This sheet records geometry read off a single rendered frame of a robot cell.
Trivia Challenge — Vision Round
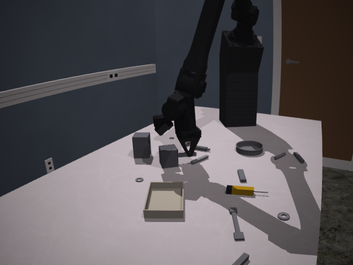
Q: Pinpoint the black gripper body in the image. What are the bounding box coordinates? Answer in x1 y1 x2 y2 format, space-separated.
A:
175 112 201 140

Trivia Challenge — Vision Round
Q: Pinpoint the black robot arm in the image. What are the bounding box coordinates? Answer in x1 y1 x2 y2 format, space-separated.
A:
153 0 259 136

